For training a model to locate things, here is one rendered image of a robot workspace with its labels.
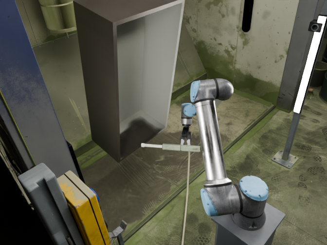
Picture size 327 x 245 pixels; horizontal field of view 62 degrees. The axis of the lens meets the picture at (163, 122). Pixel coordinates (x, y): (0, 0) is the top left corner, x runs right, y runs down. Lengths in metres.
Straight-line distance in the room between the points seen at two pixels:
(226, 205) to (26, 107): 1.03
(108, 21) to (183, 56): 2.53
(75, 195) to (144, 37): 1.78
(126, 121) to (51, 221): 2.01
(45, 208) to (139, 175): 2.14
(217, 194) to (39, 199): 1.02
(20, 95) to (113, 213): 1.66
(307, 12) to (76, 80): 2.47
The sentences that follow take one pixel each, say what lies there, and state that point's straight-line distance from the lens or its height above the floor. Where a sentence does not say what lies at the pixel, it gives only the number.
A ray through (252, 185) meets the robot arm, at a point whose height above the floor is 0.91.
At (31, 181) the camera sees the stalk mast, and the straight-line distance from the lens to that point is 0.63.
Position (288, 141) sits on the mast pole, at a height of 0.26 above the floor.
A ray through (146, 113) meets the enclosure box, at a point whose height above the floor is 0.51.
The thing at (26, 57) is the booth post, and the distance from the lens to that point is 1.05.
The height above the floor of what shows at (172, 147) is 0.57.
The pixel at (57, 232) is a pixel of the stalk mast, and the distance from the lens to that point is 0.73.
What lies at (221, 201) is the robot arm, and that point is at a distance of 1.48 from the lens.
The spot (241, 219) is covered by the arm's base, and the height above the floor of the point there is 0.70.
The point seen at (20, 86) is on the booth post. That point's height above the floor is 1.62.
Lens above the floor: 2.05
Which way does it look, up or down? 37 degrees down
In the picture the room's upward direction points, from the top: 4 degrees counter-clockwise
